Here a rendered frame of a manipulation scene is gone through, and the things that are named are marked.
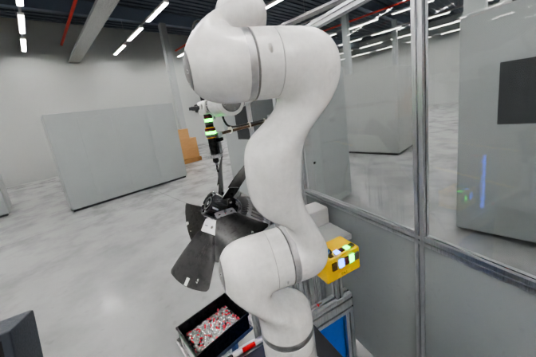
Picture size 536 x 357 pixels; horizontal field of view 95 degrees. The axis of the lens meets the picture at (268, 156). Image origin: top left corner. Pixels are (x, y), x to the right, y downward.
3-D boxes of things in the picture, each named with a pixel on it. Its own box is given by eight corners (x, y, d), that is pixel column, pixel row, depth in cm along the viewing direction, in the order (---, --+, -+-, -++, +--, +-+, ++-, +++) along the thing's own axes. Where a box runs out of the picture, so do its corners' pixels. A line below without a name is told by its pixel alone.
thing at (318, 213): (313, 214, 169) (312, 199, 167) (329, 222, 154) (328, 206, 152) (293, 222, 161) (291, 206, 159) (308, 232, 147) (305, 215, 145)
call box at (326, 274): (341, 257, 103) (340, 234, 101) (360, 270, 94) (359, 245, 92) (311, 273, 96) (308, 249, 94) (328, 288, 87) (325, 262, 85)
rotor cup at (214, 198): (228, 198, 130) (206, 188, 124) (241, 198, 118) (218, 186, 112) (217, 225, 124) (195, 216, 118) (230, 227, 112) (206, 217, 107)
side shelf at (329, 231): (313, 217, 172) (312, 213, 171) (352, 238, 140) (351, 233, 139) (283, 229, 161) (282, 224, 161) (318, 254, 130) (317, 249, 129)
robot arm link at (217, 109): (226, 86, 85) (202, 97, 82) (239, 80, 73) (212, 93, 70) (237, 108, 87) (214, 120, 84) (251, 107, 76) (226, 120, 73)
